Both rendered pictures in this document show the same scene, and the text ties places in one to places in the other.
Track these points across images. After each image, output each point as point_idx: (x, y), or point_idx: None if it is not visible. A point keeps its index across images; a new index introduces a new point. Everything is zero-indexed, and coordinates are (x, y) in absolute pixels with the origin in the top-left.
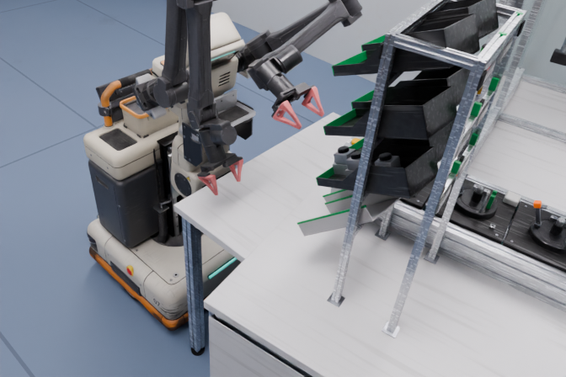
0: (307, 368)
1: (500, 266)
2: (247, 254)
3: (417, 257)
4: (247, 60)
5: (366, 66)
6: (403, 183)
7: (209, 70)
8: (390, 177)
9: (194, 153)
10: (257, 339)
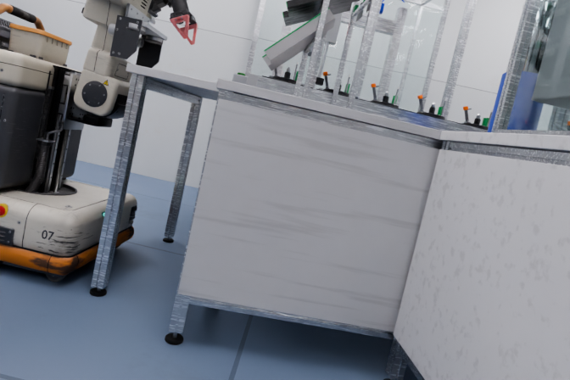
0: (324, 106)
1: (371, 112)
2: None
3: (369, 32)
4: (155, 2)
5: None
6: None
7: None
8: None
9: (128, 44)
10: (276, 98)
